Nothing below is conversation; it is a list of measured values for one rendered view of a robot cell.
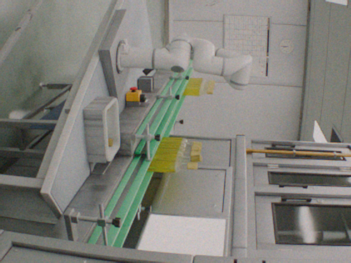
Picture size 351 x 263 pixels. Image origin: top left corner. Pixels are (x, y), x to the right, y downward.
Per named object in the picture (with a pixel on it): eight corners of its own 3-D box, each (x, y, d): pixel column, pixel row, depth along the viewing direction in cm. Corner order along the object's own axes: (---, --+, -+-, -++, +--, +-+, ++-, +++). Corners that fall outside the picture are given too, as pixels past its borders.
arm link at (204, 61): (222, 69, 170) (224, 39, 176) (167, 60, 169) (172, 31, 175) (219, 79, 178) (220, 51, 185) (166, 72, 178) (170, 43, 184)
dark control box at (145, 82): (137, 91, 235) (151, 92, 234) (136, 78, 232) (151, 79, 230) (140, 87, 242) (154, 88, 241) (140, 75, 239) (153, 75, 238)
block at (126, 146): (116, 156, 175) (131, 156, 174) (115, 136, 171) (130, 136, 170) (118, 152, 178) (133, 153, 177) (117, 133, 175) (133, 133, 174)
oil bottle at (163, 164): (134, 170, 182) (181, 173, 178) (133, 159, 179) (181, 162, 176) (137, 165, 187) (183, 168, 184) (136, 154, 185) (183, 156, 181)
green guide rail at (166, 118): (134, 154, 178) (151, 154, 177) (134, 151, 178) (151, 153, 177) (183, 68, 338) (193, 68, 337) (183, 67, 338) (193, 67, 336)
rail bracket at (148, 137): (132, 160, 175) (160, 162, 173) (130, 124, 168) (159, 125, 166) (133, 158, 177) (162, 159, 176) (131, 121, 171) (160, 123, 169)
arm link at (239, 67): (219, 83, 175) (251, 89, 175) (224, 54, 169) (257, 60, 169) (217, 74, 187) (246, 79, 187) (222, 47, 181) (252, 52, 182)
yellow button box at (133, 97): (125, 106, 210) (139, 106, 209) (125, 92, 207) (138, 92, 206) (128, 102, 216) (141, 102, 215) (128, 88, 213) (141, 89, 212)
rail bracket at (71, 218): (52, 247, 117) (121, 256, 114) (43, 201, 111) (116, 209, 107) (58, 238, 121) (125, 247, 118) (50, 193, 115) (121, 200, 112)
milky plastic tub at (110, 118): (88, 162, 157) (109, 164, 156) (83, 109, 148) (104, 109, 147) (101, 145, 173) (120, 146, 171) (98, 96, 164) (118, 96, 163)
